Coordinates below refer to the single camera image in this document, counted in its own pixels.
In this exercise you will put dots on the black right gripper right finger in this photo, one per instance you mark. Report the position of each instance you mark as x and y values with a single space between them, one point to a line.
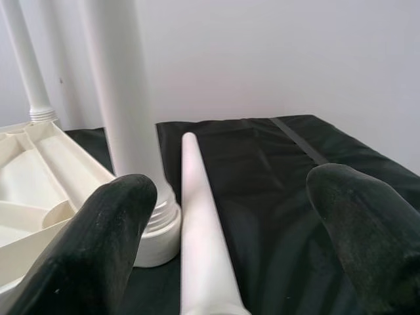
377 236

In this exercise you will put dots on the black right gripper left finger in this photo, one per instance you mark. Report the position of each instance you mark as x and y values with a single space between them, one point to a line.
88 246

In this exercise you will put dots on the white plastic children table top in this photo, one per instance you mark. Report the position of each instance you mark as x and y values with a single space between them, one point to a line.
49 170

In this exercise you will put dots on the white plastic table leg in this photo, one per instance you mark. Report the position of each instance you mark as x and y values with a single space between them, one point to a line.
128 98
33 65
200 213

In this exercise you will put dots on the black cloth table cover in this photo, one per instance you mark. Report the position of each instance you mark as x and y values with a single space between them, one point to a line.
279 197

